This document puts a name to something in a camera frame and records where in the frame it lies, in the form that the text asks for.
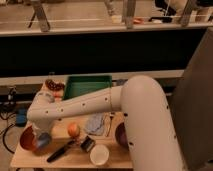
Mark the grey cabinet panel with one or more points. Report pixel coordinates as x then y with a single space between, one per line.
192 107

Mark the white cup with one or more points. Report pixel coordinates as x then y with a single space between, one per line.
99 155

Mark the metal fork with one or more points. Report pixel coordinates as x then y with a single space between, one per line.
109 125

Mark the red bowl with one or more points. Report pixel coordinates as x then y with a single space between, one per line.
28 140

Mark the black handled knife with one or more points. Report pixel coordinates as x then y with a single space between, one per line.
60 151

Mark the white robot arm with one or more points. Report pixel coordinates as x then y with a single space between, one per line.
150 132

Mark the black metal scraper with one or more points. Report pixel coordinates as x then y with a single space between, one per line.
87 144

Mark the orange fruit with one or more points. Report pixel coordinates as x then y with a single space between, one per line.
73 130

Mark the orange carrot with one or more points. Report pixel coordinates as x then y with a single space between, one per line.
58 94

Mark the blue grey cloth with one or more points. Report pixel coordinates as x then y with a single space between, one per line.
95 124

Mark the green tray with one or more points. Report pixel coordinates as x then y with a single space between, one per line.
79 85

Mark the dark purple bowl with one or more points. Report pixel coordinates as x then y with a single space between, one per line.
120 135

